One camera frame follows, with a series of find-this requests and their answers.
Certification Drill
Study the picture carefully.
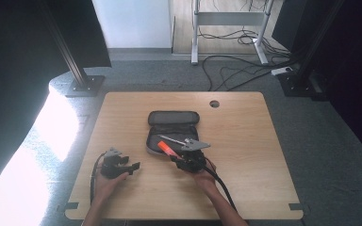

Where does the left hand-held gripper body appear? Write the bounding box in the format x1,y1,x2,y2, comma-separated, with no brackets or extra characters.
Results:
100,147,130,180

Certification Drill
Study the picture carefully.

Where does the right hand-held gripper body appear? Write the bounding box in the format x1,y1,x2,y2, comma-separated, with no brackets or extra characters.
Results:
176,137,212,173

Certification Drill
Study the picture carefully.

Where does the orange highlighter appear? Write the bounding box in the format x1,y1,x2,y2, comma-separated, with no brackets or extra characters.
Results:
156,140,181,159

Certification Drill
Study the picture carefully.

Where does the black pencil case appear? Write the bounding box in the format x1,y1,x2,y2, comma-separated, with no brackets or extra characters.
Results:
145,109,201,156

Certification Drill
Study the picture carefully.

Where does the person's left hand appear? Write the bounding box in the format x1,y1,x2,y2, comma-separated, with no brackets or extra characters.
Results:
93,171,130,202

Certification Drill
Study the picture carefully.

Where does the person's right hand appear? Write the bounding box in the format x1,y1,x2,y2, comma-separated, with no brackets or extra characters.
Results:
190,167,219,193

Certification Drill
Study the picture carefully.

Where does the black metal stand with base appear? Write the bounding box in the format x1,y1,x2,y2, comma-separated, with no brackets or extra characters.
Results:
277,0,347,98
40,0,107,98

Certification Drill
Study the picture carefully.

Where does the white power strip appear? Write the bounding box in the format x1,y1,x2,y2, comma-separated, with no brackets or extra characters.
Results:
270,66,294,77

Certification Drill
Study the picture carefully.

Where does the dark curtain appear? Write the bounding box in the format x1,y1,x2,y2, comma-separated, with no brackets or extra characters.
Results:
0,0,113,205
271,0,362,169

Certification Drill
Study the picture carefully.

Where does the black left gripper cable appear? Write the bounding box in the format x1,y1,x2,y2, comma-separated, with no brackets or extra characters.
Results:
89,152,107,204

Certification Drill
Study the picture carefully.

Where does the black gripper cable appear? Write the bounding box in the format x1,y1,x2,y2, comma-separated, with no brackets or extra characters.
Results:
200,157,238,212
89,152,107,204

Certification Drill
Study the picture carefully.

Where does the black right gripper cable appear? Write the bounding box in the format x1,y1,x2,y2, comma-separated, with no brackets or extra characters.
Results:
200,157,238,212

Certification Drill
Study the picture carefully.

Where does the long black floor cable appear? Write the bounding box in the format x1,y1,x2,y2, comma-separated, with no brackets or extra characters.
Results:
201,55,296,92

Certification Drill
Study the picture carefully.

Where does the bundle of black cables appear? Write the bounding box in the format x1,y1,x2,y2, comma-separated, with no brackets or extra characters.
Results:
197,26,291,58

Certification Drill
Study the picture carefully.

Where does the white metal desk frame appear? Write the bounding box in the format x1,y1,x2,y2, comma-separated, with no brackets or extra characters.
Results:
190,0,276,66

